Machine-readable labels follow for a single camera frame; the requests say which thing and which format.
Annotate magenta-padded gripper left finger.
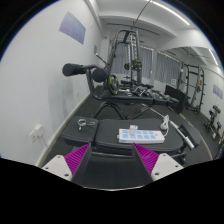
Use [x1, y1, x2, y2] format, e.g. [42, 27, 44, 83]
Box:
[41, 143, 93, 186]

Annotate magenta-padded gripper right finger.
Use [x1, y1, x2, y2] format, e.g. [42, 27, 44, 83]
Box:
[131, 142, 185, 185]

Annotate white charger block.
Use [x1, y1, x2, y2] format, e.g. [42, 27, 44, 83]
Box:
[128, 124, 139, 136]

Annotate white power strip blue sockets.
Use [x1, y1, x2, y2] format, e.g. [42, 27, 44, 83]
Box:
[117, 128, 167, 145]

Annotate black cushion pad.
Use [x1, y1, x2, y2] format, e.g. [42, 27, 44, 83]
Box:
[179, 121, 203, 148]

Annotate black bench with roller pads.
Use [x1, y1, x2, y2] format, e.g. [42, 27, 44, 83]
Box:
[62, 52, 181, 120]

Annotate dumbbell group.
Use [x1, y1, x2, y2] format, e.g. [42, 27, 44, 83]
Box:
[119, 84, 171, 101]

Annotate black box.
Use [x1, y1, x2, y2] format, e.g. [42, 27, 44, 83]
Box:
[164, 84, 187, 114]

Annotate black exercise machine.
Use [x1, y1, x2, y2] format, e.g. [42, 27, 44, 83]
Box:
[203, 104, 224, 139]

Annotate black weight plate yellow marks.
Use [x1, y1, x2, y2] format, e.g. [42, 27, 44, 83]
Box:
[109, 73, 120, 95]

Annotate black squat rack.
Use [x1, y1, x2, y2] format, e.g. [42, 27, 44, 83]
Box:
[179, 63, 206, 114]

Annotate grey window curtain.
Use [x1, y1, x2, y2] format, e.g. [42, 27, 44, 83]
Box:
[154, 51, 183, 84]
[111, 44, 154, 80]

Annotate short ceiling light strip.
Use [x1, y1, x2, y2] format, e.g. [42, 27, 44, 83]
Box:
[208, 49, 219, 66]

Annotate long ceiling light strip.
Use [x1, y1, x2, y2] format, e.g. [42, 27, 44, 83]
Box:
[148, 0, 191, 26]

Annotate white wall socket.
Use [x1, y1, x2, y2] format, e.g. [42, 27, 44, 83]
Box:
[28, 123, 44, 142]

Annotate black cable machine frame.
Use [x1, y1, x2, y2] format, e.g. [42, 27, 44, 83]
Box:
[106, 28, 144, 88]

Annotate small purple wall poster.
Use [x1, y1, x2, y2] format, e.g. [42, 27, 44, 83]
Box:
[212, 83, 224, 100]

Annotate large purple wall poster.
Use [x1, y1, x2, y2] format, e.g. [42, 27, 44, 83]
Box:
[58, 11, 87, 45]

